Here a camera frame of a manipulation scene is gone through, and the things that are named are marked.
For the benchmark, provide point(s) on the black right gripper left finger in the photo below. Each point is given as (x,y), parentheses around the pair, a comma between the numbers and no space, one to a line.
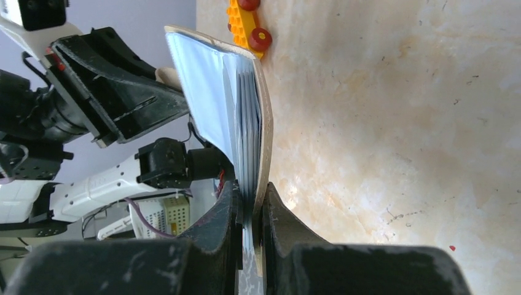
(204,259)

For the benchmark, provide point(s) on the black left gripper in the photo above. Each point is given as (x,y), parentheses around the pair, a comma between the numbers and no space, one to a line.
(101,86)

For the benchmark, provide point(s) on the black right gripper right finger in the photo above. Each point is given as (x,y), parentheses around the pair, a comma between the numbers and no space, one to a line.
(299,261)

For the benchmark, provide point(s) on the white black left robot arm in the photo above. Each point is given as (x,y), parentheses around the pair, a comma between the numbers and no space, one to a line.
(34,204)

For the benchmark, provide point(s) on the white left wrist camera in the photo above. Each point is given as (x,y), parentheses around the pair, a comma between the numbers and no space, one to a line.
(35,24)

